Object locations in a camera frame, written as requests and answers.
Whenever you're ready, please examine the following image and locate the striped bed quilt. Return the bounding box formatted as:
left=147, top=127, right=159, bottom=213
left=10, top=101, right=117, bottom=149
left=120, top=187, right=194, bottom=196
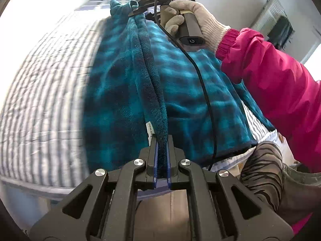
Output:
left=0, top=12, right=284, bottom=189

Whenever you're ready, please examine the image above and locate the wall rack with papers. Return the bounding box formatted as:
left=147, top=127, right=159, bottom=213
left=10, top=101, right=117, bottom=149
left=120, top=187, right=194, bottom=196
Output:
left=251, top=0, right=296, bottom=51

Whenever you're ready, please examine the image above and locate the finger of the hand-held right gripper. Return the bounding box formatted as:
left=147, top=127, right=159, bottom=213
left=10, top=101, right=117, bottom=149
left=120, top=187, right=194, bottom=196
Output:
left=128, top=4, right=152, bottom=18

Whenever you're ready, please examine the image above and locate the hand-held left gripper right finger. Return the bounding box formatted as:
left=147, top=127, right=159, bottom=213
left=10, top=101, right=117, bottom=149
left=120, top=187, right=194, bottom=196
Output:
left=166, top=135, right=294, bottom=241

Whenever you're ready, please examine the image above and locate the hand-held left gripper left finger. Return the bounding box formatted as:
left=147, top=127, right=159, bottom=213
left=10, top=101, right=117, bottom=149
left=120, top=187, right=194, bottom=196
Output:
left=29, top=136, right=168, bottom=241

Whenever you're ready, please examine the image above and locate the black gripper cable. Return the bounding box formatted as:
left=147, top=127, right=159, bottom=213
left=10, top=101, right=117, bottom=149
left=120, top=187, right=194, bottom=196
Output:
left=152, top=0, right=219, bottom=172

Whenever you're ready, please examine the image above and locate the person's right hand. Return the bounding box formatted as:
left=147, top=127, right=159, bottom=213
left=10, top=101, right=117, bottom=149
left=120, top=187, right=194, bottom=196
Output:
left=160, top=0, right=232, bottom=55

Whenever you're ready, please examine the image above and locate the person's right forearm pink sleeve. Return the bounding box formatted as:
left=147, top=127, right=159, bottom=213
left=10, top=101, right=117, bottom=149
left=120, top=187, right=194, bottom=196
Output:
left=216, top=28, right=321, bottom=174

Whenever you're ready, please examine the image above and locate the blue checked blanket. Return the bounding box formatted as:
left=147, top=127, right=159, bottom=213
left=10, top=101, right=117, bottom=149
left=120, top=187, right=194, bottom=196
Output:
left=75, top=0, right=141, bottom=13

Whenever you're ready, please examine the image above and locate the cardboard box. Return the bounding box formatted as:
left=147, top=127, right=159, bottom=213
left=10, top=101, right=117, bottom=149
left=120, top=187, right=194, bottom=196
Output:
left=137, top=190, right=191, bottom=241

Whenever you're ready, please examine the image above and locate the teal plaid fleece garment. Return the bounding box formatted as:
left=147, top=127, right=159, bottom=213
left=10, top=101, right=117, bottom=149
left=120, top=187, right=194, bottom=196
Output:
left=83, top=0, right=276, bottom=172

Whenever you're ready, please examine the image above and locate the olive cloth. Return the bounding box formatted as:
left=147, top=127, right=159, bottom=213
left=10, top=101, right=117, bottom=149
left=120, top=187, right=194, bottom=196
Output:
left=276, top=164, right=321, bottom=228

